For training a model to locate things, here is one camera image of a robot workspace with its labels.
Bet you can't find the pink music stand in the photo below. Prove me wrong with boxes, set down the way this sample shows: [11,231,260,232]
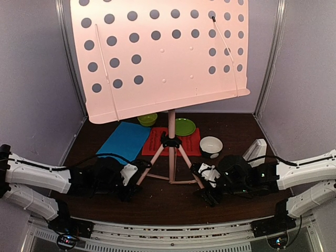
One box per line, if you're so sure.
[69,0,252,191]

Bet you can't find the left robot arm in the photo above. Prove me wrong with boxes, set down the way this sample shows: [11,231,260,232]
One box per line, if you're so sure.
[1,144,152,233]

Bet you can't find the red sheet music mat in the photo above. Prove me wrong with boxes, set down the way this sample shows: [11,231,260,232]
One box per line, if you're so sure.
[141,127,201,156]

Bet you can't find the white bowl dark outside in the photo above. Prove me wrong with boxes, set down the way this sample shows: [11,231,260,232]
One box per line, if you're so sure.
[199,136,223,159]

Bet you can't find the blue cloth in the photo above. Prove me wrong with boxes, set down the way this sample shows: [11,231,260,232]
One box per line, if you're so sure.
[97,122,151,161]

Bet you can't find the green plate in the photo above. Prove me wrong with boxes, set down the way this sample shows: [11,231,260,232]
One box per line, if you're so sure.
[175,118,196,137]

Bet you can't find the small green bowl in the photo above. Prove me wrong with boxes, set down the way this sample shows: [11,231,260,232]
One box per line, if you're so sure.
[137,113,158,127]

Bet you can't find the grey metronome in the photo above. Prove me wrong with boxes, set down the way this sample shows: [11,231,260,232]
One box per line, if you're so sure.
[243,139,267,161]

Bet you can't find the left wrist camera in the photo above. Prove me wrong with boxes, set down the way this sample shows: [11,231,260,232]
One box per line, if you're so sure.
[120,164,138,186]

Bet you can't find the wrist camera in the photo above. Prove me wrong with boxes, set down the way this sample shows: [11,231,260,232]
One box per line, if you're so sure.
[198,163,221,188]
[120,164,138,186]

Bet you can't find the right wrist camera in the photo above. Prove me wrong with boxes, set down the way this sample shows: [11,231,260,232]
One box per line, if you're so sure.
[198,163,221,188]

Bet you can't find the aluminium front rail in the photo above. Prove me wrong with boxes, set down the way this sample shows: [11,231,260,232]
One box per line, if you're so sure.
[26,207,318,252]

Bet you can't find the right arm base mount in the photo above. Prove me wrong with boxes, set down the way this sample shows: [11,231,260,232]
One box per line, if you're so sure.
[251,216,296,249]

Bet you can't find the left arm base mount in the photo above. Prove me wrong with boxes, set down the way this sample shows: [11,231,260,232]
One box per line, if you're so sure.
[47,218,94,251]

